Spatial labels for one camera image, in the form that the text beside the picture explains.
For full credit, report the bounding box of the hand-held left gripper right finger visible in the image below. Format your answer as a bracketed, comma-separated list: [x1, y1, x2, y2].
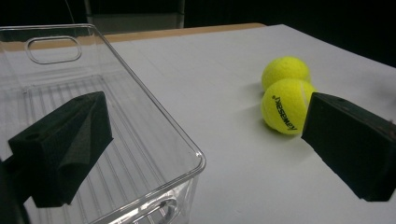
[301, 91, 396, 203]

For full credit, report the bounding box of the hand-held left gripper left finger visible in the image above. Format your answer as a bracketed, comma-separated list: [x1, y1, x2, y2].
[7, 91, 114, 209]

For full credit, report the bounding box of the yellow tennis ball black print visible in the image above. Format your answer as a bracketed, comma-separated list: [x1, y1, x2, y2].
[261, 77, 318, 135]

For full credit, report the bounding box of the clear plastic storage bin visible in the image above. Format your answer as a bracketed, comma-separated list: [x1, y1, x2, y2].
[0, 23, 207, 224]

